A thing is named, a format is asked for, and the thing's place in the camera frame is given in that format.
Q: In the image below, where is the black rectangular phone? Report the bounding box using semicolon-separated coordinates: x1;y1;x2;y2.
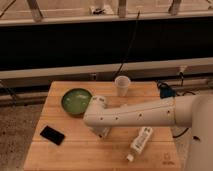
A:
40;126;65;145

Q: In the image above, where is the blue plug box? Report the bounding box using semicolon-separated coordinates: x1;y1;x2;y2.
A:
159;84;176;98

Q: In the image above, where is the black floor cable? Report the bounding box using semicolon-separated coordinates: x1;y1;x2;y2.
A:
172;126;190;140

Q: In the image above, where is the green ceramic bowl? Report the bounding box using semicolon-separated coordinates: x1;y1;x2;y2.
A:
61;88;92;117

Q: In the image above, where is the white plastic bottle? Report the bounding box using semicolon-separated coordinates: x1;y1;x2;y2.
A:
126;127;153;162

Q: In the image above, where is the clear plastic cup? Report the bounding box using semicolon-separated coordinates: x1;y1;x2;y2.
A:
115;76;131;97

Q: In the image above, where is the black hanging cable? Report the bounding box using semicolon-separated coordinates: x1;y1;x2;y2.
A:
112;9;141;81

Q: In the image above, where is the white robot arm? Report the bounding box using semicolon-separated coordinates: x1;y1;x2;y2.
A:
83;94;213;171

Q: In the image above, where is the wooden table board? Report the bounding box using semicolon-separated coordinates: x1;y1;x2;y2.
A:
24;81;181;171

